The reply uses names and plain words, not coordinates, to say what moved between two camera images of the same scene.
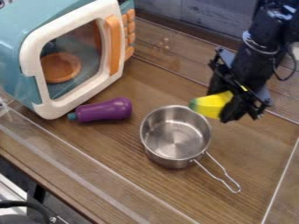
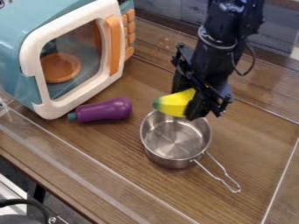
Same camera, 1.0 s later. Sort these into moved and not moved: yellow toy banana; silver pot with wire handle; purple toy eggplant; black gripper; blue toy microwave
Moved: black gripper; yellow toy banana
Not moved: blue toy microwave; purple toy eggplant; silver pot with wire handle
